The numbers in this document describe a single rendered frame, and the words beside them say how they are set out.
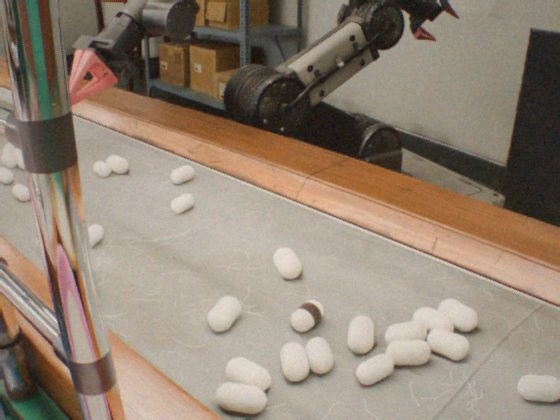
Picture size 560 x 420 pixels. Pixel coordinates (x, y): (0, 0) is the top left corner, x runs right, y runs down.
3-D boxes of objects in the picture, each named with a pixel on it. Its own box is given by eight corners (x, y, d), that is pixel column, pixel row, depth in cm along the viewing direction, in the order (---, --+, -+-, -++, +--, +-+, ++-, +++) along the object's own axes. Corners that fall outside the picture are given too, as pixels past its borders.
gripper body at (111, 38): (106, 49, 76) (137, 11, 77) (72, 43, 82) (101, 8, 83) (132, 78, 80) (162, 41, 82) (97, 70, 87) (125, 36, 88)
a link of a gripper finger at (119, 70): (68, 93, 74) (109, 42, 76) (46, 86, 78) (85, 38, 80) (98, 122, 79) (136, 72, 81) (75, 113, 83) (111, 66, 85)
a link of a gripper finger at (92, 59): (60, 90, 75) (101, 40, 77) (39, 83, 79) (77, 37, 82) (90, 119, 80) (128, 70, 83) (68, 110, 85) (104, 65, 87)
